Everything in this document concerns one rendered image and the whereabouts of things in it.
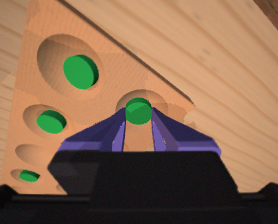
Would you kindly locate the orange tray with round pockets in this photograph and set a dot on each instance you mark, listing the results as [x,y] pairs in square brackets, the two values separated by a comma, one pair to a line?
[54,30]

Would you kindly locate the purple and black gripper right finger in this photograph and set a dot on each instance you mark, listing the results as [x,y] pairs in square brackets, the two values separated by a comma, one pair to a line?
[178,136]

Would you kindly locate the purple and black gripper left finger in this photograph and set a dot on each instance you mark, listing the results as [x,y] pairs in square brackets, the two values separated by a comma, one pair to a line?
[100,136]

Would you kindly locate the green disc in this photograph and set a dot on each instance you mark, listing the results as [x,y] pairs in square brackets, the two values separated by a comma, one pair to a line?
[51,121]
[29,176]
[81,71]
[138,111]

